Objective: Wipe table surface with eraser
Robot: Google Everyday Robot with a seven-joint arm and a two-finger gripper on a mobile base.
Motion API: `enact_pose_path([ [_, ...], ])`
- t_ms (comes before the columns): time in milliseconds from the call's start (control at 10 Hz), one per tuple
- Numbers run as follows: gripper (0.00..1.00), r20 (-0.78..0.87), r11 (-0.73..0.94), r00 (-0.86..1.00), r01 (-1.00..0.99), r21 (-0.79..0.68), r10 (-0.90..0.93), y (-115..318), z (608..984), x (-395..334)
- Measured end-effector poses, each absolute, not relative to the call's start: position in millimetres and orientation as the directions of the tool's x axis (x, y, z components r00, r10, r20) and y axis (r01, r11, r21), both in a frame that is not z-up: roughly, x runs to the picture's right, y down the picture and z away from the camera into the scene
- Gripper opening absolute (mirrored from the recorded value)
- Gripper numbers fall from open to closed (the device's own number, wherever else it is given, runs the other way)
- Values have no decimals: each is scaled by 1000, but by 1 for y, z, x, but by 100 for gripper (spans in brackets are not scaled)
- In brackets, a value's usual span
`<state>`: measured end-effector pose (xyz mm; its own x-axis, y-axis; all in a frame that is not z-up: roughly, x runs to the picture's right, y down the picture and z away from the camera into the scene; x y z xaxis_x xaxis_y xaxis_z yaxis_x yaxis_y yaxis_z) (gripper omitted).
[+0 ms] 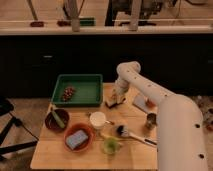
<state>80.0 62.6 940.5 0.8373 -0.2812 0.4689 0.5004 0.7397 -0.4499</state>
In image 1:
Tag orange bowl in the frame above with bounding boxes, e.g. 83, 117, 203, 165
63, 123, 95, 153

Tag dark brown bowl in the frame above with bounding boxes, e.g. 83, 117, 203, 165
45, 109, 69, 133

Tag green cup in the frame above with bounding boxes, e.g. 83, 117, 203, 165
103, 138, 119, 155

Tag green plastic tray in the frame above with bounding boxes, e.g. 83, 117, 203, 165
51, 74, 103, 107

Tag grey flat board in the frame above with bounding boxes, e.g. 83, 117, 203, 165
133, 94, 149, 113

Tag black stand legs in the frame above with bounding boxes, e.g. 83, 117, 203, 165
0, 97, 39, 162

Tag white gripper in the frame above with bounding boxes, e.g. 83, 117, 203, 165
105, 84, 126, 109

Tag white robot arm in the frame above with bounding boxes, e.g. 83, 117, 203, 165
107, 61, 208, 171

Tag black bristle brush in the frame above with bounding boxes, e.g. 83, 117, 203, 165
116, 125, 157, 146

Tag green cucumber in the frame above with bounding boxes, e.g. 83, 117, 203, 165
51, 110, 65, 129

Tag blue sponge eraser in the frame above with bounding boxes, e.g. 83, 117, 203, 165
66, 130, 88, 149

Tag red grapes bunch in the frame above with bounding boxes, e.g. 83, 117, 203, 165
62, 86, 75, 101

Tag white cup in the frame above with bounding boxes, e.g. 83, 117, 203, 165
89, 112, 109, 130

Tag orange small object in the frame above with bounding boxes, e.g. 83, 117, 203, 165
145, 99, 155, 108

